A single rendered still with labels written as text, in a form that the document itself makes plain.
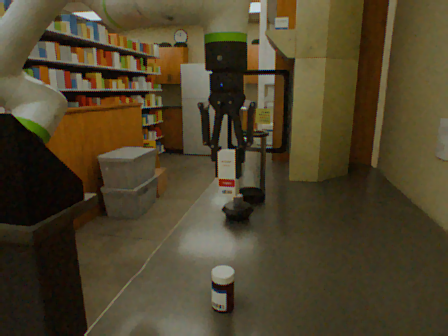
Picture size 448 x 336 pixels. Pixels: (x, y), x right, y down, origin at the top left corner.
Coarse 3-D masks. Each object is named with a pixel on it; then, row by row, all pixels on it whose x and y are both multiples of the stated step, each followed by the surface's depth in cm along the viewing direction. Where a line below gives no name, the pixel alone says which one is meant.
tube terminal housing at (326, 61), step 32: (320, 0) 110; (352, 0) 116; (320, 32) 112; (352, 32) 119; (320, 64) 115; (352, 64) 123; (320, 96) 118; (352, 96) 127; (320, 128) 120; (320, 160) 124
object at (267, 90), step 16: (256, 80) 152; (272, 80) 150; (256, 96) 154; (272, 96) 152; (240, 112) 159; (256, 112) 156; (272, 112) 154; (256, 128) 158; (272, 128) 155; (272, 144) 157
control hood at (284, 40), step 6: (270, 30) 116; (276, 30) 115; (282, 30) 115; (288, 30) 114; (294, 30) 114; (270, 36) 116; (276, 36) 116; (282, 36) 115; (288, 36) 115; (294, 36) 114; (270, 42) 127; (276, 42) 116; (282, 42) 116; (288, 42) 115; (294, 42) 115; (282, 48) 116; (288, 48) 116; (294, 48) 115; (288, 54) 116; (294, 54) 116; (288, 60) 127
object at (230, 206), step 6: (234, 198) 89; (240, 198) 88; (228, 204) 91; (234, 204) 89; (240, 204) 89; (246, 204) 91; (222, 210) 89; (228, 210) 87; (234, 210) 87; (240, 210) 87; (246, 210) 87; (252, 210) 89; (228, 216) 88; (234, 216) 87; (240, 216) 87; (246, 216) 88
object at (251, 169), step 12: (264, 132) 101; (264, 144) 99; (252, 156) 98; (264, 156) 100; (252, 168) 99; (264, 168) 101; (240, 180) 101; (252, 180) 100; (264, 180) 103; (240, 192) 102; (252, 192) 101
